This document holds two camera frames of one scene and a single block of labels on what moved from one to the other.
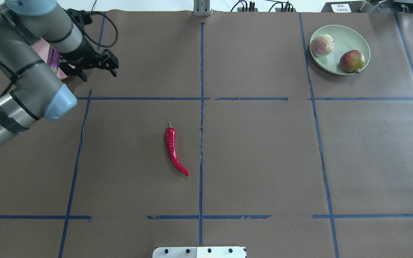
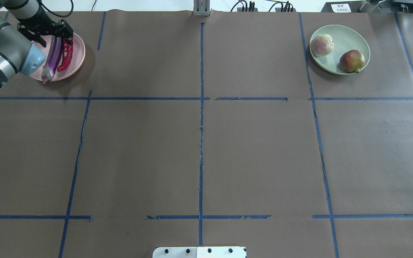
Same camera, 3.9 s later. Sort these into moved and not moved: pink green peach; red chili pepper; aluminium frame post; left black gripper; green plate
Moved: left black gripper; red chili pepper
Not moved: green plate; pink green peach; aluminium frame post
